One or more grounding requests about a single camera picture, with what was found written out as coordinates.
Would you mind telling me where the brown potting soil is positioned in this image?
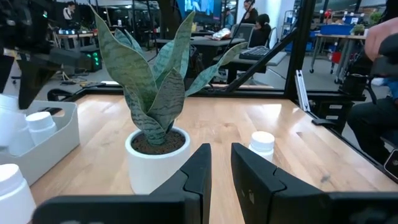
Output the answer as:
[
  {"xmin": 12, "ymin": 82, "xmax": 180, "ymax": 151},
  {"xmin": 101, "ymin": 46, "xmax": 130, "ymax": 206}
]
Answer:
[{"xmin": 131, "ymin": 129, "xmax": 187, "ymax": 156}]

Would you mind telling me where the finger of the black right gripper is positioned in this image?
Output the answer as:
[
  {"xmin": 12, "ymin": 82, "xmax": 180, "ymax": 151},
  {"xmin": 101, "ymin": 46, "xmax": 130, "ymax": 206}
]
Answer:
[
  {"xmin": 0, "ymin": 54, "xmax": 15, "ymax": 95},
  {"xmin": 17, "ymin": 48, "xmax": 83, "ymax": 110}
]

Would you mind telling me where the silver foil bag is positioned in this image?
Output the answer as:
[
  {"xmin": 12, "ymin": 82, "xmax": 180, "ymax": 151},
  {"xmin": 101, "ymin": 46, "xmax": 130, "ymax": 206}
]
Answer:
[{"xmin": 212, "ymin": 27, "xmax": 233, "ymax": 40}]

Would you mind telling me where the black computer keyboard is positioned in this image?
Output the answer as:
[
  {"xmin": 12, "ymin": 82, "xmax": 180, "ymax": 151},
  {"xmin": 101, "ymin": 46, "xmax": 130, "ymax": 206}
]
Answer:
[{"xmin": 238, "ymin": 45, "xmax": 271, "ymax": 61}]

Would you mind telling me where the wooden table with metal legs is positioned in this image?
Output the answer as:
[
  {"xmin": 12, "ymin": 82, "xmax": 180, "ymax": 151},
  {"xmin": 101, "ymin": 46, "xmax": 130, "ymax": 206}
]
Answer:
[{"xmin": 309, "ymin": 33, "xmax": 368, "ymax": 84}]

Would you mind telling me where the black short cylinder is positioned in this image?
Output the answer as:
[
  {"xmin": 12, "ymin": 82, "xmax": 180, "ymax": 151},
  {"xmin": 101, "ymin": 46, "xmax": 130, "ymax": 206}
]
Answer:
[{"xmin": 339, "ymin": 73, "xmax": 368, "ymax": 96}]

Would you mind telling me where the black metal table frame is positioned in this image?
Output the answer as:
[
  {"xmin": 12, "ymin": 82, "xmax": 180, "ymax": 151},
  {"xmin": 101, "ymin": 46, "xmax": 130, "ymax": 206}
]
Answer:
[{"xmin": 46, "ymin": 0, "xmax": 398, "ymax": 184}]

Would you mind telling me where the wooden workbench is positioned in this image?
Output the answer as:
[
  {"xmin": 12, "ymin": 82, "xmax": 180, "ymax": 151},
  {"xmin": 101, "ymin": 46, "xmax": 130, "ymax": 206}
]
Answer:
[{"xmin": 55, "ymin": 30, "xmax": 98, "ymax": 52}]

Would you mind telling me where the black office chair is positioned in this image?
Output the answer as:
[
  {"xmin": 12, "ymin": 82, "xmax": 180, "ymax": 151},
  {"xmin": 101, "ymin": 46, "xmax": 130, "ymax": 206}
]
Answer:
[{"xmin": 365, "ymin": 32, "xmax": 398, "ymax": 105}]

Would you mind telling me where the white round plant pot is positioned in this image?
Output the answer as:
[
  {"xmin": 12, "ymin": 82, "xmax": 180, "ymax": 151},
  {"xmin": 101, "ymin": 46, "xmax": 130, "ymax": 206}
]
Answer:
[{"xmin": 124, "ymin": 126, "xmax": 192, "ymax": 195}]

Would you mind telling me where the grey office desk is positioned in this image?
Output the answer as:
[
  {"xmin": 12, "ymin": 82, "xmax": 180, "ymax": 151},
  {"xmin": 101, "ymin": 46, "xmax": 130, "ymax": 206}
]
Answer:
[{"xmin": 214, "ymin": 46, "xmax": 287, "ymax": 85}]

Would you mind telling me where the grey office chair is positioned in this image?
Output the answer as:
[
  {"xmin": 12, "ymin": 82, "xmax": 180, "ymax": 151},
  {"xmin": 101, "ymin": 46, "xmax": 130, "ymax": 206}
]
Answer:
[{"xmin": 230, "ymin": 23, "xmax": 255, "ymax": 41}]

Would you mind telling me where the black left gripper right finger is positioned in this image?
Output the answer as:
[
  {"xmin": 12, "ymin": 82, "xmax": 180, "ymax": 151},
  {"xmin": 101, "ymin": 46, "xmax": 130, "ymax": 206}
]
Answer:
[{"xmin": 230, "ymin": 142, "xmax": 331, "ymax": 224}]

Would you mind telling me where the large blue display screen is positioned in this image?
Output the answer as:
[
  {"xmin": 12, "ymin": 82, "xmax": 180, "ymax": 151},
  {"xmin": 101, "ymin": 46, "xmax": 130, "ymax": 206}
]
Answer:
[{"xmin": 177, "ymin": 0, "xmax": 222, "ymax": 24}]

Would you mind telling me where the person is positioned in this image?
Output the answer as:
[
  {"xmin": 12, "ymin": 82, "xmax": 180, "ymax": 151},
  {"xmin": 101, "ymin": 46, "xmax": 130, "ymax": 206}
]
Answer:
[
  {"xmin": 346, "ymin": 17, "xmax": 398, "ymax": 166},
  {"xmin": 63, "ymin": 1, "xmax": 76, "ymax": 21},
  {"xmin": 224, "ymin": 7, "xmax": 236, "ymax": 29},
  {"xmin": 243, "ymin": 0, "xmax": 259, "ymax": 25},
  {"xmin": 248, "ymin": 13, "xmax": 272, "ymax": 48}
]

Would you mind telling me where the green snake plant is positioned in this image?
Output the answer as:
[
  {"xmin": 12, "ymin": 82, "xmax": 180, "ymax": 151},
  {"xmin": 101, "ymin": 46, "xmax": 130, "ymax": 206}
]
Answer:
[{"xmin": 90, "ymin": 4, "xmax": 249, "ymax": 147}]

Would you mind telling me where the black office desk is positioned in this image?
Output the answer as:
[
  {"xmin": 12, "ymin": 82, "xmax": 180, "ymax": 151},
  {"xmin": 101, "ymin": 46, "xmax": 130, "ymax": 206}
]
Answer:
[{"xmin": 155, "ymin": 36, "xmax": 246, "ymax": 75}]

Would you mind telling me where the blue storage bin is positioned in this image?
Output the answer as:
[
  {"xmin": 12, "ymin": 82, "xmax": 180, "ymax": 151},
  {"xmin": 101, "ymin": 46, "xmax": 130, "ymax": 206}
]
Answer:
[{"xmin": 319, "ymin": 24, "xmax": 354, "ymax": 35}]

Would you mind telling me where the black flat device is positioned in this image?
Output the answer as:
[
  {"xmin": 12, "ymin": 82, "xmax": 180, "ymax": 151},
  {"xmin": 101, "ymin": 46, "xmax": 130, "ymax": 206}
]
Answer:
[{"xmin": 383, "ymin": 148, "xmax": 398, "ymax": 183}]

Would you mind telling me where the black computer with green lights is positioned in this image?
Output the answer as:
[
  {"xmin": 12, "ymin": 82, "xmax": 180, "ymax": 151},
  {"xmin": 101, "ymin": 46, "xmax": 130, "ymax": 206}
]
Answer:
[{"xmin": 79, "ymin": 45, "xmax": 103, "ymax": 73}]

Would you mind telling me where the black box with white labels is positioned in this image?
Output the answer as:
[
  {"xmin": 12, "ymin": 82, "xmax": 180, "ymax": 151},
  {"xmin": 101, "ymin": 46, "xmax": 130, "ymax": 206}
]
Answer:
[{"xmin": 312, "ymin": 98, "xmax": 357, "ymax": 133}]

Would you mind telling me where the silver aluminium bracket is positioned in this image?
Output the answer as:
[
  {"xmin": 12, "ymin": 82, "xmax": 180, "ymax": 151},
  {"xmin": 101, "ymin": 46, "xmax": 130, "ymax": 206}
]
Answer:
[{"xmin": 294, "ymin": 69, "xmax": 311, "ymax": 113}]

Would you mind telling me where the white plastic basket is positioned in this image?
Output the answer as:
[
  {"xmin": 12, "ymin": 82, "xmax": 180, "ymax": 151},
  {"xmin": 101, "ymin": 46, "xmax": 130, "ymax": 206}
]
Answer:
[{"xmin": 0, "ymin": 99, "xmax": 81, "ymax": 187}]

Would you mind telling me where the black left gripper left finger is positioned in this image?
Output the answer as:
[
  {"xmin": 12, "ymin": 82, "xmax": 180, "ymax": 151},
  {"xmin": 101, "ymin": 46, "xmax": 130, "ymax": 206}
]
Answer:
[{"xmin": 149, "ymin": 142, "xmax": 213, "ymax": 224}]

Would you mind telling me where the white pill bottle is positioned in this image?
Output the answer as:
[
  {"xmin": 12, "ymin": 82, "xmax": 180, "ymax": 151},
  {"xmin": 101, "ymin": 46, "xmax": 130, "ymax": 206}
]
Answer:
[
  {"xmin": 25, "ymin": 111, "xmax": 58, "ymax": 146},
  {"xmin": 0, "ymin": 163, "xmax": 37, "ymax": 224},
  {"xmin": 248, "ymin": 131, "xmax": 276, "ymax": 163},
  {"xmin": 0, "ymin": 93, "xmax": 35, "ymax": 157}
]

